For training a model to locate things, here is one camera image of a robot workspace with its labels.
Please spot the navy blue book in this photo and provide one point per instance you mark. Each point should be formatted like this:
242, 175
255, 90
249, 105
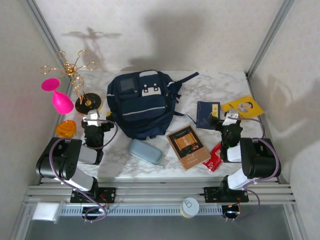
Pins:
203, 115

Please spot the navy blue backpack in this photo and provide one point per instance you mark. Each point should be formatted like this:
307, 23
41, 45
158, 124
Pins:
140, 107

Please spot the red card packet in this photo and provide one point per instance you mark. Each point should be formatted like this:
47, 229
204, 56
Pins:
212, 161

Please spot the yellow cartoon book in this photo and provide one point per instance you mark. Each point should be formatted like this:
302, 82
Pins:
250, 107

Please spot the brown book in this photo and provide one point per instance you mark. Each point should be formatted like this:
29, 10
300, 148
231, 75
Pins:
187, 147

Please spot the light blue glasses case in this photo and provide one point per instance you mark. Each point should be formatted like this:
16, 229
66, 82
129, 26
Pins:
145, 151

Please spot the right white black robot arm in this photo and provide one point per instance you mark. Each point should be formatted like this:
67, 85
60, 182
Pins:
260, 162

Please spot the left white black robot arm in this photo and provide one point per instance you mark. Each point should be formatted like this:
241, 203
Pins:
57, 160

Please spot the orange plastic dish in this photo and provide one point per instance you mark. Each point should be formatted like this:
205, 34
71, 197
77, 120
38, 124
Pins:
65, 128

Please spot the pink plastic goblet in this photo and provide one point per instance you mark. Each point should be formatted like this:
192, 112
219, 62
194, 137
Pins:
62, 102

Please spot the black controller board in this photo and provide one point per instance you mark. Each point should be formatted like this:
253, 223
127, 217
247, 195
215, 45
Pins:
231, 212
93, 212

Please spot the tin can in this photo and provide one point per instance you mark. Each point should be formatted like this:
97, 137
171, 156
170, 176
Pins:
190, 206

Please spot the white foam block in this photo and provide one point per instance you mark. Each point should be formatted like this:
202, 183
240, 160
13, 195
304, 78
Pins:
45, 211

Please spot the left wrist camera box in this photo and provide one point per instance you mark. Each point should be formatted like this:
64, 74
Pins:
93, 115

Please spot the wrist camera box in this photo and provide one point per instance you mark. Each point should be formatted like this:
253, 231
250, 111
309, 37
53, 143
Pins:
231, 113
93, 115

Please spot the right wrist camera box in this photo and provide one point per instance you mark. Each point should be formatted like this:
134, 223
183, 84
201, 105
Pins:
231, 113

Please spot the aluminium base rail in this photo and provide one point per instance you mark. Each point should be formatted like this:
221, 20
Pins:
160, 193

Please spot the aluminium frame post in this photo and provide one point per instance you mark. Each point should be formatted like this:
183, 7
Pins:
39, 18
274, 25

